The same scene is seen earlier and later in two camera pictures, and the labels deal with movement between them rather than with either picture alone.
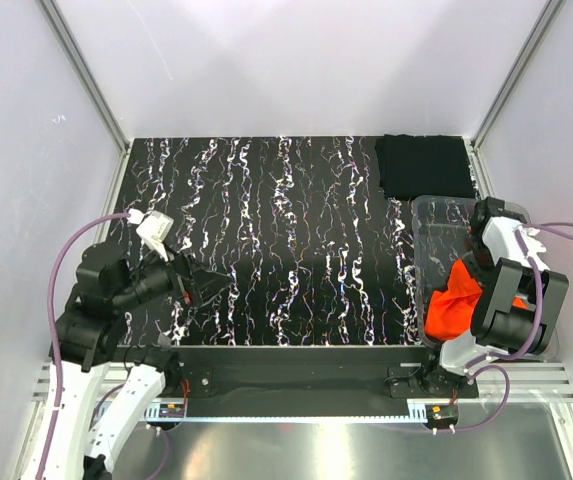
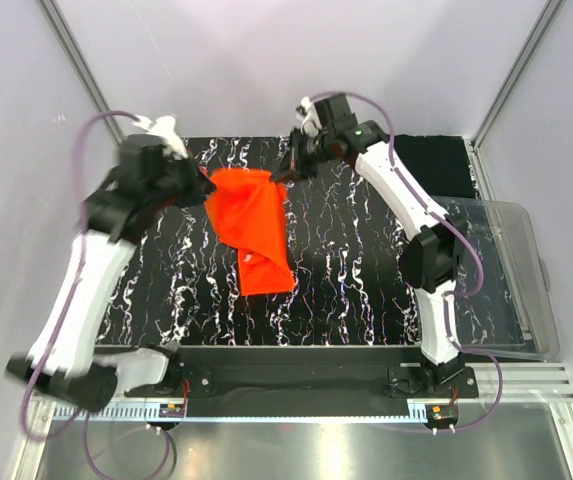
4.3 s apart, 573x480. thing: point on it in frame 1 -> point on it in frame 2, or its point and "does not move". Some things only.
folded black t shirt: x=416 y=167 does not move
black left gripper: x=191 y=284 -> x=200 y=186
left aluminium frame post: x=89 y=83 does not move
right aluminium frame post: x=543 y=24 does not move
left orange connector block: x=171 y=410 does not move
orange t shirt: x=450 y=310 -> x=248 y=211
